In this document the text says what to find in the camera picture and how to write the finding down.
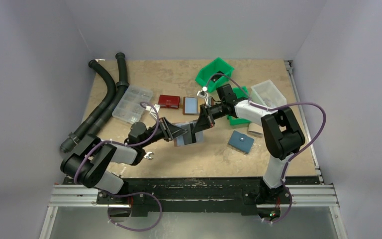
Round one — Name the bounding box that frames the pink leather card holder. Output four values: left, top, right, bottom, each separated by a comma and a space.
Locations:
174, 120, 204, 147

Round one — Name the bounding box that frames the black VIP card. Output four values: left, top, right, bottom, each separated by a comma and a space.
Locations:
212, 71, 224, 81

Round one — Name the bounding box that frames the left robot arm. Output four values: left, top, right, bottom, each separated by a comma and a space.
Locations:
60, 117, 188, 194

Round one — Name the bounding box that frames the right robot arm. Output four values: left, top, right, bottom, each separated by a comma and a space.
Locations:
192, 84, 305, 189

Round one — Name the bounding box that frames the brown open card holder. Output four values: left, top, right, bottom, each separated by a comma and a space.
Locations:
183, 97, 199, 115

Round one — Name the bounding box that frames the red leather card holder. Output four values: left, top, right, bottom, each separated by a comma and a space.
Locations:
158, 95, 181, 109

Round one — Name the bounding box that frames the blue leather card holder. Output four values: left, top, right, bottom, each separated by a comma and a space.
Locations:
228, 131, 254, 154

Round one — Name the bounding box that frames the cream leather card holder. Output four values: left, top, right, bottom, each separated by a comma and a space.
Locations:
247, 122, 263, 136

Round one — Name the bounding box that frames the small green plastic bin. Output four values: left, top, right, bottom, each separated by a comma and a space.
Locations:
227, 86, 250, 125

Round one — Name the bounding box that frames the silver wrench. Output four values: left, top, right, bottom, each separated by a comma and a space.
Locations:
144, 151, 154, 160

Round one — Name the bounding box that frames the clear plastic organizer box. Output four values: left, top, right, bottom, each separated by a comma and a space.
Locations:
112, 85, 153, 124

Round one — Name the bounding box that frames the large green plastic bin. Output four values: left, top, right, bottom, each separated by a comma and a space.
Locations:
195, 57, 235, 93

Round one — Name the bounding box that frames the clear white plastic bin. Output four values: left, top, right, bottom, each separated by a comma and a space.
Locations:
250, 80, 287, 108

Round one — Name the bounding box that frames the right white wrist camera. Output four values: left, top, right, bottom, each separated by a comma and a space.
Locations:
196, 86, 211, 106

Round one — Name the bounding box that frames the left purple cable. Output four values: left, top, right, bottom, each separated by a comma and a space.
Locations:
73, 101, 163, 233

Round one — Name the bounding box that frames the purple cable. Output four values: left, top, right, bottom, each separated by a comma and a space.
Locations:
73, 101, 163, 233
202, 73, 327, 225

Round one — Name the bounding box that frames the right black corrugated hose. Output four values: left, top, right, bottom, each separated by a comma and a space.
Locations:
81, 52, 130, 145

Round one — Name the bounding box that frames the black corrugated hose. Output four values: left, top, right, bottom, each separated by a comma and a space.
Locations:
81, 52, 130, 145
59, 59, 117, 154

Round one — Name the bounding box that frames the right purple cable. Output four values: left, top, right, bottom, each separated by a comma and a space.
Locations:
202, 73, 327, 225

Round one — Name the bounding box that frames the left black corrugated hose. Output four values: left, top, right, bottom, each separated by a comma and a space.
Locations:
59, 59, 117, 154

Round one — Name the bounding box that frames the aluminium frame rail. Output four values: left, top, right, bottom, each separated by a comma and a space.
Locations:
39, 185, 107, 239

